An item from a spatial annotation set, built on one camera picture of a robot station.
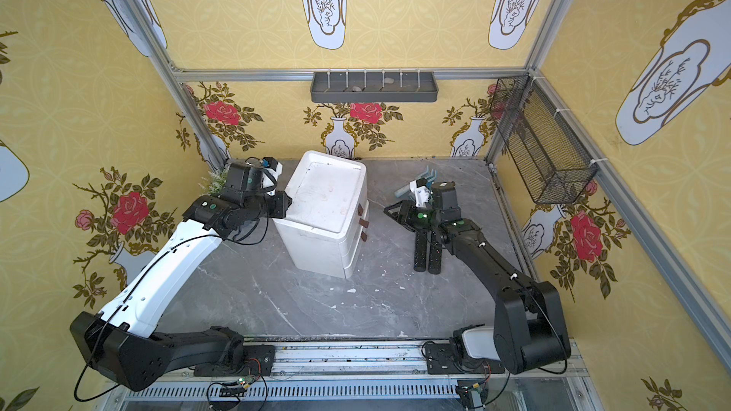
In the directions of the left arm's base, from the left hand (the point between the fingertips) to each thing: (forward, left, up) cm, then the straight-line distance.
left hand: (288, 200), depth 78 cm
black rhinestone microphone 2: (-7, -43, -20) cm, 48 cm away
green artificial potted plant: (+12, +24, -5) cm, 27 cm away
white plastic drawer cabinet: (-9, -11, 0) cm, 14 cm away
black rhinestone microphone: (-5, -39, -21) cm, 45 cm away
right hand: (-2, -25, -6) cm, 26 cm away
